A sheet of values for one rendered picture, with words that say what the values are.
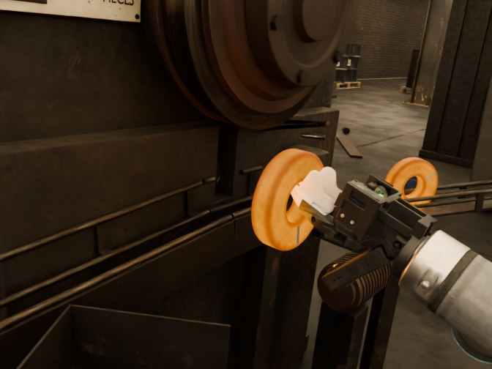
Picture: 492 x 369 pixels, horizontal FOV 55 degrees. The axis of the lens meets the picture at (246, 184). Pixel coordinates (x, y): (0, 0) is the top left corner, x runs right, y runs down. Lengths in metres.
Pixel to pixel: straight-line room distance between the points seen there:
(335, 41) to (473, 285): 0.54
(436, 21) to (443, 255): 9.27
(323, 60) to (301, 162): 0.29
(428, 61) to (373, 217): 9.21
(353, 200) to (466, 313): 0.18
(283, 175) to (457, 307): 0.27
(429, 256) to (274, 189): 0.22
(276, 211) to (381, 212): 0.14
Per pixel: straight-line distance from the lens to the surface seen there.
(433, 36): 9.79
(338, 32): 0.96
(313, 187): 0.67
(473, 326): 0.61
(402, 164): 1.30
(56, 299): 0.74
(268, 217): 0.65
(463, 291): 0.60
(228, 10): 0.78
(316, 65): 0.90
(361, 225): 0.63
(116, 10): 0.84
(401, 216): 0.64
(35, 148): 0.76
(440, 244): 0.61
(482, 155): 3.65
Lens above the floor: 1.06
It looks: 18 degrees down
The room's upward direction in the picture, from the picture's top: 5 degrees clockwise
